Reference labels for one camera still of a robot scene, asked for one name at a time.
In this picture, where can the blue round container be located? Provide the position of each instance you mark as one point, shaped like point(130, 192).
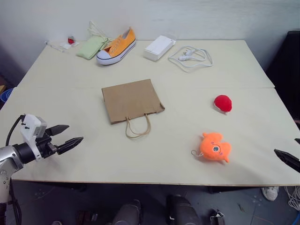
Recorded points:
point(6, 96)

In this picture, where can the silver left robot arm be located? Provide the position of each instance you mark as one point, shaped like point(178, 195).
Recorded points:
point(8, 154)

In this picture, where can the red round cap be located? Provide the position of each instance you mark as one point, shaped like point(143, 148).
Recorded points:
point(223, 102)

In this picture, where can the orange plush fish toy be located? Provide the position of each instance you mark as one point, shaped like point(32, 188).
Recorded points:
point(214, 147)

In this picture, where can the small white packet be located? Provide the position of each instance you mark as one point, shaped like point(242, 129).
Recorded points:
point(66, 45)

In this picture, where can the dark rounded shape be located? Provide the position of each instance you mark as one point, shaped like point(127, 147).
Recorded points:
point(182, 211)
point(127, 213)

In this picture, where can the light green fabric pouch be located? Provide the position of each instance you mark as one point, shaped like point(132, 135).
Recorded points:
point(89, 48)

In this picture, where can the orange canvas sneaker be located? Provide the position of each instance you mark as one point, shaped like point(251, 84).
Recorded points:
point(117, 48)

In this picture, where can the white cardboard box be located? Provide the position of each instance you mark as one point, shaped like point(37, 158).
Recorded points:
point(157, 48)

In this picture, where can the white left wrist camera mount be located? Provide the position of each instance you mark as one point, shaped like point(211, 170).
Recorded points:
point(29, 127)

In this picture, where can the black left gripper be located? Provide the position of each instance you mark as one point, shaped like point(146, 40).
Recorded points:
point(45, 146)

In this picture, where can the white shoe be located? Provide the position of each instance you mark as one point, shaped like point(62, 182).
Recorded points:
point(270, 193)

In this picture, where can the brown paper bag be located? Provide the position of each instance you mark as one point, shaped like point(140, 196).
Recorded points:
point(132, 100)

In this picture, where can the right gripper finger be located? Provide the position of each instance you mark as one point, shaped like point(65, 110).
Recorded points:
point(298, 141)
point(289, 159)

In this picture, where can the black cabinet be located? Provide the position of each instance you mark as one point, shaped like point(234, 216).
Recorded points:
point(287, 75)

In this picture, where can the small red strawberry toy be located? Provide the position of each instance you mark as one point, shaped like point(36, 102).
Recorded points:
point(70, 40)

